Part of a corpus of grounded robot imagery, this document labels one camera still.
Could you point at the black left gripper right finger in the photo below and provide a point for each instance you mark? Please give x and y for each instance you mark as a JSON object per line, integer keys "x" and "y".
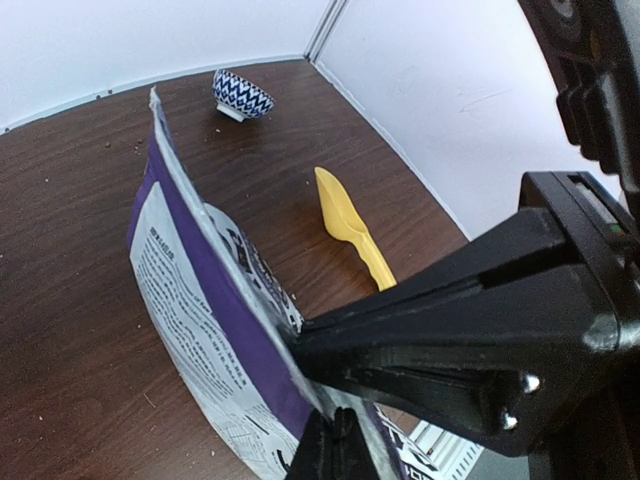
{"x": 501, "y": 341}

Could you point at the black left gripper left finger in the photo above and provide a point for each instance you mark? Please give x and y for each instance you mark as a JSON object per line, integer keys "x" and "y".
{"x": 332, "y": 450}

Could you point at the purple pet food bag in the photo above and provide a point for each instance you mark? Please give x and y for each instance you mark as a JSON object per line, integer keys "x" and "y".
{"x": 225, "y": 321}

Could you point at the yellow plastic scoop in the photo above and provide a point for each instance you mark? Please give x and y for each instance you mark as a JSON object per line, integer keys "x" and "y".
{"x": 343, "y": 223}

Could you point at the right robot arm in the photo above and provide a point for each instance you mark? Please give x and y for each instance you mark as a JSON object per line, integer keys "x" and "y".
{"x": 592, "y": 51}

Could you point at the blue white patterned bowl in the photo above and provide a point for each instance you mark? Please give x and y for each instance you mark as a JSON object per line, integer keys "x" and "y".
{"x": 239, "y": 98}

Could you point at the front aluminium rail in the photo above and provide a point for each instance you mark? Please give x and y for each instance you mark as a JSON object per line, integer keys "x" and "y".
{"x": 452, "y": 455}

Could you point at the right aluminium frame post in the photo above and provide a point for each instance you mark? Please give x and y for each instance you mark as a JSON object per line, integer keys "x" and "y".
{"x": 324, "y": 29}

